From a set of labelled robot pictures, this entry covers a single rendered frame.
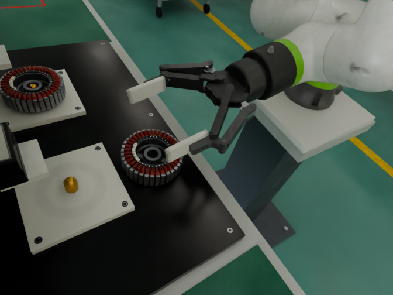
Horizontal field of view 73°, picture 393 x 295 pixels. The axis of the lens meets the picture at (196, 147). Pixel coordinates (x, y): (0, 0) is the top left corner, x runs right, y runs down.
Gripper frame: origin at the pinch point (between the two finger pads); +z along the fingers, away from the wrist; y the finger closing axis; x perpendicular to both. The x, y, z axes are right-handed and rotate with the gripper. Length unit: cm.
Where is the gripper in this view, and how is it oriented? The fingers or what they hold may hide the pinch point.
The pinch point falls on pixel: (151, 122)
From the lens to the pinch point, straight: 42.3
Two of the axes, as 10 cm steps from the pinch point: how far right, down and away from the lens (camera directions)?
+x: 0.2, -5.6, -8.3
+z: -8.5, 4.3, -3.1
